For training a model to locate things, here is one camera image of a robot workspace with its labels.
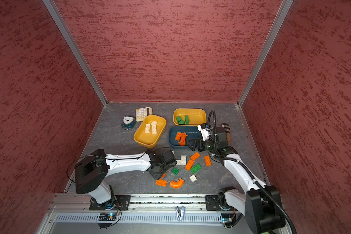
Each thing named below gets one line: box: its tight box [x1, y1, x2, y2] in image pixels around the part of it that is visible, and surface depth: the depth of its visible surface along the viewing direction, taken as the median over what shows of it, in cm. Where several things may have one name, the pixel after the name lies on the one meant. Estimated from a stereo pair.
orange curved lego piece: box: [169, 177, 185, 189], surface depth 82 cm
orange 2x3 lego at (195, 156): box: [189, 151, 201, 161], surface depth 93 cm
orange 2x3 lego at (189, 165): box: [184, 158, 195, 171], surface depth 89 cm
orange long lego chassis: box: [177, 132, 189, 147], surface depth 100 cm
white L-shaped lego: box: [176, 155, 187, 166], surface depth 90 cm
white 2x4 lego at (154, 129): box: [152, 124, 157, 135], surface depth 105 cm
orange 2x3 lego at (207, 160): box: [203, 155, 213, 167], surface depth 91 cm
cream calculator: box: [135, 106, 153, 122], surface depth 115 cm
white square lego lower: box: [189, 174, 198, 183], surface depth 84 cm
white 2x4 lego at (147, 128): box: [144, 123, 151, 134], surface depth 105 cm
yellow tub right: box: [173, 108, 207, 127], surface depth 112 cm
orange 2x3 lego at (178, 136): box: [175, 131, 182, 141], surface depth 102 cm
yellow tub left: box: [133, 114, 167, 149], surface depth 103 cm
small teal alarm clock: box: [121, 116, 137, 131], surface depth 105 cm
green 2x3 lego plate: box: [190, 163, 202, 174], surface depth 87 cm
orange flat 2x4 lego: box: [155, 178, 168, 187], surface depth 82 cm
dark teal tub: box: [168, 125, 203, 150], surface depth 103 cm
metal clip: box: [175, 205, 185, 221], surface depth 71 cm
